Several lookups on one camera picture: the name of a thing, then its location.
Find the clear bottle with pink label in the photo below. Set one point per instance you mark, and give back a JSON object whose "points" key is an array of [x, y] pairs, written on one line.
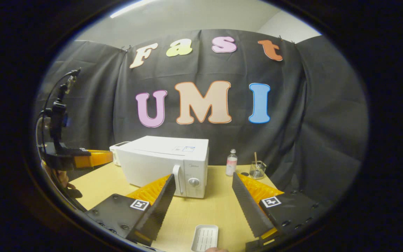
{"points": [[231, 164]]}

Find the white plastic tray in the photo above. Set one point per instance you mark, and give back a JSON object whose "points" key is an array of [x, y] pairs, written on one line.
{"points": [[205, 238]]}

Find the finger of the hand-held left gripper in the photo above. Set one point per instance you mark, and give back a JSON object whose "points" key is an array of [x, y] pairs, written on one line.
{"points": [[94, 159]]}

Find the black backdrop cloth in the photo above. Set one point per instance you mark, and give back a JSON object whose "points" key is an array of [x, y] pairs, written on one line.
{"points": [[310, 115]]}

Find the white microwave oven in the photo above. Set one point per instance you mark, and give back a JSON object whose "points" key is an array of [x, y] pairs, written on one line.
{"points": [[152, 164]]}

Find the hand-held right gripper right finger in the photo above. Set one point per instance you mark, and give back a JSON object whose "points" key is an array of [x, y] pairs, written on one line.
{"points": [[248, 206]]}

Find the clear glass holder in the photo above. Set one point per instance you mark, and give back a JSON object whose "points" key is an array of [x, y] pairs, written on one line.
{"points": [[258, 171]]}

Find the wooden stick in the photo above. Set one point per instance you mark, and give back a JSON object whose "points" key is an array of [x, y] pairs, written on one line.
{"points": [[256, 158]]}

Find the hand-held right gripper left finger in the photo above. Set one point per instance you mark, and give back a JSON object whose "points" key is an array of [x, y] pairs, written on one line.
{"points": [[159, 208]]}

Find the white toaster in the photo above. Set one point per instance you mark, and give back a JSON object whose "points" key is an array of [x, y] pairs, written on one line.
{"points": [[115, 154]]}

